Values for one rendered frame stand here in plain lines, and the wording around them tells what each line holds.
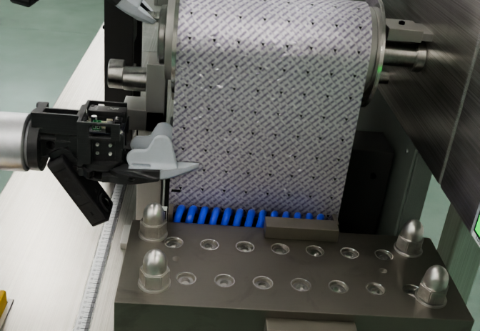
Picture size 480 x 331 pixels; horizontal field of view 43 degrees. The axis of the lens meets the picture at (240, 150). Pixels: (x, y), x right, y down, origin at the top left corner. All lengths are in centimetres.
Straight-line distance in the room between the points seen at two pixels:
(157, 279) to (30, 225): 40
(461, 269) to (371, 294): 43
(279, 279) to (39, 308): 34
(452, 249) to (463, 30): 49
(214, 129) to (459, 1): 33
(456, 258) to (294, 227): 42
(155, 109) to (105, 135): 11
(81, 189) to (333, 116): 34
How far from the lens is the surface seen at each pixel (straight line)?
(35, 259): 98
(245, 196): 84
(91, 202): 83
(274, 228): 79
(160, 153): 78
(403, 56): 84
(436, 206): 312
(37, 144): 80
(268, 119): 79
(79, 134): 77
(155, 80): 84
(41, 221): 106
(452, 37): 77
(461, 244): 113
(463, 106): 72
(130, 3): 78
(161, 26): 78
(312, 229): 80
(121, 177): 78
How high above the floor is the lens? 148
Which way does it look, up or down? 27 degrees down
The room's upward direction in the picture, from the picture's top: 6 degrees clockwise
